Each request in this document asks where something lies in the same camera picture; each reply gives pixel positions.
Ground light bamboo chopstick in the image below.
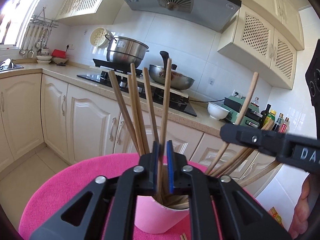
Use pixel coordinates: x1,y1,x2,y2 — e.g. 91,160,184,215
143,68,159,142
209,119,276,178
130,63,150,154

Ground pink utensil cup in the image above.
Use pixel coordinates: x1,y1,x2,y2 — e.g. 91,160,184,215
134,163,190,235

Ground person right hand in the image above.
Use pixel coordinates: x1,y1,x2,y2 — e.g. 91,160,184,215
289,174,319,239

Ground green yellow bottle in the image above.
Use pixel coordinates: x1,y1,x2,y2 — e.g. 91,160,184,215
263,110,276,126

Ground black gas hob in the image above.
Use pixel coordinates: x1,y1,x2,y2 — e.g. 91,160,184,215
77,71,197,117

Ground black induction cooker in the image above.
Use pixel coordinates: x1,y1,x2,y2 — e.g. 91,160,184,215
93,59,131,74

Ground grey range hood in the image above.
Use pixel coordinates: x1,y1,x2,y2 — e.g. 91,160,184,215
124,0,241,32

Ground grey thick chopstick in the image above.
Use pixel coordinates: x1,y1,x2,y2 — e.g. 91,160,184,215
127,74,145,155

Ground thin brown chopstick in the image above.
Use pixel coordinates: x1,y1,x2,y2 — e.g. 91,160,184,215
155,58,171,204

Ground cream upper cabinets right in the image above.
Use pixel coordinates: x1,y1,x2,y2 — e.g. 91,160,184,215
217,0,304,89

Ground steel frying pan with lid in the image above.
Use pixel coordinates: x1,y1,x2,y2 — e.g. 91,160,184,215
149,51,195,90

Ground kitchen window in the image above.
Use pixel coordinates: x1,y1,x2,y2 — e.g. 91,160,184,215
1,0,40,47

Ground grey wooden chopstick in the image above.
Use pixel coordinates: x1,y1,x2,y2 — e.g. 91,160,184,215
204,71,259,176

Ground white ceramic bowl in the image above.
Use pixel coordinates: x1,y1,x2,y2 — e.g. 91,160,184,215
207,102,229,120

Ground red lidded container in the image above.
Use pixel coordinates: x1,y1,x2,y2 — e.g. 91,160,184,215
52,49,66,59

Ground steel kitchen sink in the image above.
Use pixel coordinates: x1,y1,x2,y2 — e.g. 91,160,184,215
0,58,23,72

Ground dark wooden chopstick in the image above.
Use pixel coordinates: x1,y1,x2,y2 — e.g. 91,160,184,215
108,70,141,155

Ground pink round table cloth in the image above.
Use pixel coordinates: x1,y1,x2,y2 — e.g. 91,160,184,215
18,152,286,240

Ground green electric cooker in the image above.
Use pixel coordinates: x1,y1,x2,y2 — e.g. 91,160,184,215
223,95,263,128

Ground wall utensil rack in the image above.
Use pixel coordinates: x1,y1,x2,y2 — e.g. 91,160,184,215
19,7,59,59

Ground stainless steel steamer pot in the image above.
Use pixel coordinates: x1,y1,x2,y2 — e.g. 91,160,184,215
105,33,149,68

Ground cream strainer on wall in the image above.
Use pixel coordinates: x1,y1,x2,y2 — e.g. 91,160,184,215
89,27,109,48

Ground sauce bottles group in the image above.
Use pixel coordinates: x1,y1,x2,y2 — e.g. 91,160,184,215
259,104,289,133

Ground cream upper cabinets left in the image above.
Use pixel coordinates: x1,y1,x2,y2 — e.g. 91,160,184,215
55,0,124,26

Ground cream lower kitchen cabinets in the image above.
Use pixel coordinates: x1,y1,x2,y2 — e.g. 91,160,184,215
1,73,274,183

